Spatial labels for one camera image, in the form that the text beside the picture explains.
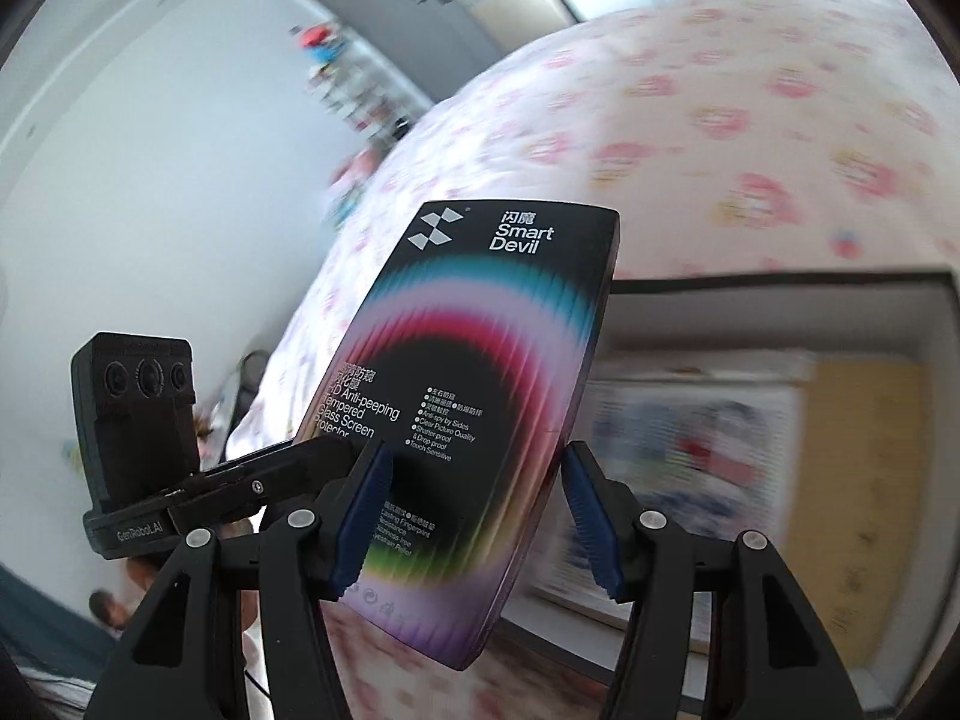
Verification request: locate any black Smart Devil screen-protector box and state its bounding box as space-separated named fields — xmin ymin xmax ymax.
xmin=299 ymin=199 xmax=620 ymax=670

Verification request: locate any black cardboard storage box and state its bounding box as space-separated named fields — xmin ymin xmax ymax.
xmin=498 ymin=270 xmax=958 ymax=718

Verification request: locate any grey door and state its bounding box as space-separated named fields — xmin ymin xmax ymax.
xmin=317 ymin=0 xmax=505 ymax=103

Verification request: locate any pink cartoon print blanket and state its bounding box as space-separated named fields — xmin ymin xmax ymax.
xmin=228 ymin=0 xmax=958 ymax=695

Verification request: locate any white wire shelf rack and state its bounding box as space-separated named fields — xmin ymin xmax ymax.
xmin=290 ymin=20 xmax=433 ymax=151

